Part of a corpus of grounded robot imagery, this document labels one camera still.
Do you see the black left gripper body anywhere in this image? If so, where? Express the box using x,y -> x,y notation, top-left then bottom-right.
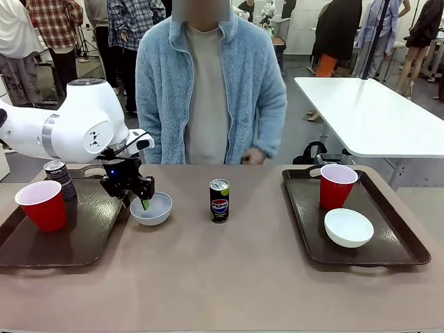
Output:
97,155 -> 156,201

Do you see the black tripod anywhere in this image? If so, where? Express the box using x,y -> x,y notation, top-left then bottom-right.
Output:
76,26 -> 101,64

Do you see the person's left forearm blue sleeve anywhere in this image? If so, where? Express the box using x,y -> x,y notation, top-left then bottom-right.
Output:
255,100 -> 289,160

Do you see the red plastic cup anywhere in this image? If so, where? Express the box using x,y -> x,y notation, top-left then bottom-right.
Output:
14,180 -> 68,232
319,164 -> 359,210

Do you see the person's left hand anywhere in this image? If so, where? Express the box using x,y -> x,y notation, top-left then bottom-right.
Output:
241,147 -> 268,165

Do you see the dark brown serving tray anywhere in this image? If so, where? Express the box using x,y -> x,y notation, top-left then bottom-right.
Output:
281,164 -> 432,275
0,165 -> 136,268

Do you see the person's right forearm blue sleeve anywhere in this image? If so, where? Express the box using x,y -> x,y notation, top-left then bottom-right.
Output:
135,103 -> 164,164

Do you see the white folding table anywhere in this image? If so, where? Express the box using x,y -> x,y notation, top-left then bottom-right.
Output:
293,76 -> 444,190

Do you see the person in blue fleece jacket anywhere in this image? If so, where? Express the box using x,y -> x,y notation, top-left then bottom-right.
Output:
135,0 -> 289,166

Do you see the bystander in white top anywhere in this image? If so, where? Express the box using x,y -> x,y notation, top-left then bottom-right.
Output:
0,0 -> 43,107

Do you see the bystander in red plaid shirt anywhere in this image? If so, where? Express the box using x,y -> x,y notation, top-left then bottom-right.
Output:
26,0 -> 85,100

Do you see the bystander in black top shorts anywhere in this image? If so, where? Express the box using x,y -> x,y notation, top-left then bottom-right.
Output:
395,0 -> 444,99

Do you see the bystander in dark trousers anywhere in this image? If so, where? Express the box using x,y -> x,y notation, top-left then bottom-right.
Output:
84,0 -> 119,92

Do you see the bystander in black coat orange trousers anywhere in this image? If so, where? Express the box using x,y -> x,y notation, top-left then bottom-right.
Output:
310,0 -> 366,79

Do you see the white plastic bowl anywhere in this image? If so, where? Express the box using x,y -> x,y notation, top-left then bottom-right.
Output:
324,207 -> 375,248
129,191 -> 173,227

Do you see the black vertical pole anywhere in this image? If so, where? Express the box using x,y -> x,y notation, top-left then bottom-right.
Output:
360,0 -> 390,80

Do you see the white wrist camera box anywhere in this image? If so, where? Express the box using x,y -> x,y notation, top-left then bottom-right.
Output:
128,128 -> 155,151

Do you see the bystander in blue plaid shirt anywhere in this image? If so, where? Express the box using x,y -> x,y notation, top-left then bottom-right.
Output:
106,0 -> 167,114

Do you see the bystander in light blue shirt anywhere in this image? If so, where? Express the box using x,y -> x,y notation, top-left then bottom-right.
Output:
356,0 -> 405,81

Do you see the black Pepsi can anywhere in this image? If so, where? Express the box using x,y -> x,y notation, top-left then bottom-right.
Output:
209,178 -> 231,225
44,160 -> 78,203

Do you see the black backpack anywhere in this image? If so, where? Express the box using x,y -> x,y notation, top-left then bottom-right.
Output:
293,141 -> 329,166

